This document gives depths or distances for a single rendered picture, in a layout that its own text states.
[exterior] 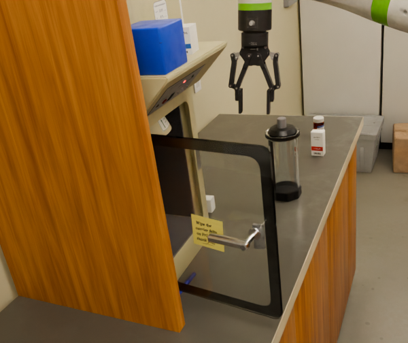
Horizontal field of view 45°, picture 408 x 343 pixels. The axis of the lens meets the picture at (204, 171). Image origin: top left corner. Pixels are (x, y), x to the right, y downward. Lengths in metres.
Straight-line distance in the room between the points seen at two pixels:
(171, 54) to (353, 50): 3.15
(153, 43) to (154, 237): 0.39
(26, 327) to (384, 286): 1.95
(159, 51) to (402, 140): 3.02
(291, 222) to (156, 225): 0.60
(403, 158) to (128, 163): 3.09
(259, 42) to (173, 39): 0.44
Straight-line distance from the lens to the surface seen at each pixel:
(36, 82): 1.03
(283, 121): 1.54
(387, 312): 2.64
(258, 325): 1.17
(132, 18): 1.08
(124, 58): 0.89
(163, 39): 0.96
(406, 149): 3.86
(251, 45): 1.39
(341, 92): 4.16
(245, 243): 0.95
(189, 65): 1.04
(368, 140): 3.79
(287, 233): 1.46
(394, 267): 2.93
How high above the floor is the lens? 1.73
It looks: 25 degrees down
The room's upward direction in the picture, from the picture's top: 8 degrees counter-clockwise
